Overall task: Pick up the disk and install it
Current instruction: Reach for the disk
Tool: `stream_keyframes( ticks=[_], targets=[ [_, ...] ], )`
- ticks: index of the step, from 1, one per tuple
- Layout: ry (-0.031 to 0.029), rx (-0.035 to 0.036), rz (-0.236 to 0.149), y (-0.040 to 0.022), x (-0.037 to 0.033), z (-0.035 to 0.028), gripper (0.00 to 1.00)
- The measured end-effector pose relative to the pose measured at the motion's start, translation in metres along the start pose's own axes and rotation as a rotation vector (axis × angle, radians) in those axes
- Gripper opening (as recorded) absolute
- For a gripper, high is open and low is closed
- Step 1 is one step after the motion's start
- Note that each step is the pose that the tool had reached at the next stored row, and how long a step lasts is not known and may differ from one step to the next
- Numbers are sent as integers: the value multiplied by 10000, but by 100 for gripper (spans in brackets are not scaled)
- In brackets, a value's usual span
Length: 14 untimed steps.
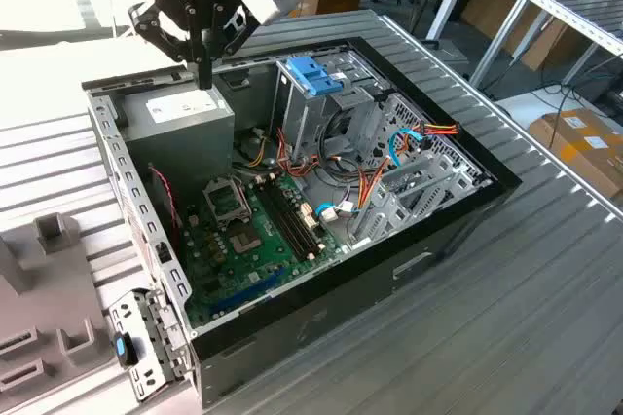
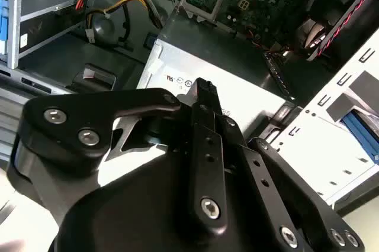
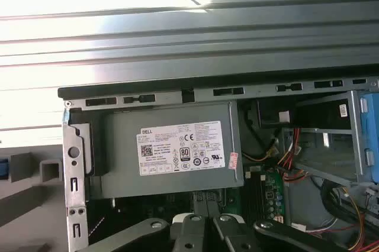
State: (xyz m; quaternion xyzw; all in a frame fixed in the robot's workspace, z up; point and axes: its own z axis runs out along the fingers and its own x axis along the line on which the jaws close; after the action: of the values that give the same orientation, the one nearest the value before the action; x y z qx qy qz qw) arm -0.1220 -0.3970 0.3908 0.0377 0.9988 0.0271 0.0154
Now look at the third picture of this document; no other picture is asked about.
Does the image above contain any power supply wire bundle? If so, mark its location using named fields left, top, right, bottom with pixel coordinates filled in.
left=241, top=127, right=311, bottom=183

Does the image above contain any green motherboard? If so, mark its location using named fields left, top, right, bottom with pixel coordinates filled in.
left=112, top=167, right=287, bottom=226

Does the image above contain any silver drive cage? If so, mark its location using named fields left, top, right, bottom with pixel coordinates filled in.
left=281, top=89, right=365, bottom=188

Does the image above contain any blue plastic drive bracket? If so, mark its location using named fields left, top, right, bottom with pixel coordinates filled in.
left=358, top=91, right=379, bottom=185

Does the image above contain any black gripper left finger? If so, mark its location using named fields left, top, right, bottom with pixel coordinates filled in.
left=77, top=192, right=208, bottom=252

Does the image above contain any grey Dell power supply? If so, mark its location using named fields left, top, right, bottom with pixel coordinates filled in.
left=88, top=100, right=245, bottom=199

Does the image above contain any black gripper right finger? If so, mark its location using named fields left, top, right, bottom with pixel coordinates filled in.
left=207, top=192, right=352, bottom=252

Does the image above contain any grey parts rack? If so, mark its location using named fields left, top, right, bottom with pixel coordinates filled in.
left=0, top=145, right=65, bottom=252

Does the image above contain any open black PC case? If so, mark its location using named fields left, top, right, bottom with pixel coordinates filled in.
left=57, top=76, right=379, bottom=252

